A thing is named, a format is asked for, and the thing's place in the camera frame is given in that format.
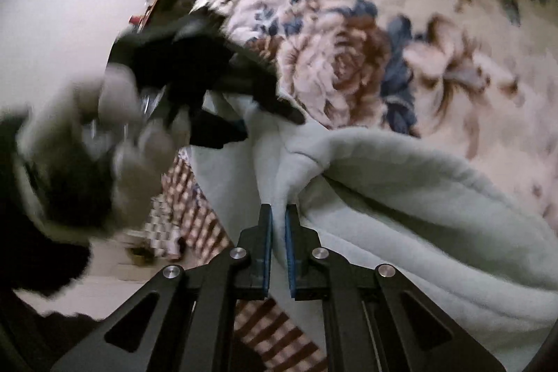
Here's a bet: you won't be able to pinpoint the light grey fleece pants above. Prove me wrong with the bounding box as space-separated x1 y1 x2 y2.
188 93 557 371

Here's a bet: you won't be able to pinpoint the gloved left hand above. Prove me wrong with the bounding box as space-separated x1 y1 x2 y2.
15 64 190 243

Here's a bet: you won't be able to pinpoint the floral patterned bed blanket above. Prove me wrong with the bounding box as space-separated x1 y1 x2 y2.
143 0 558 372

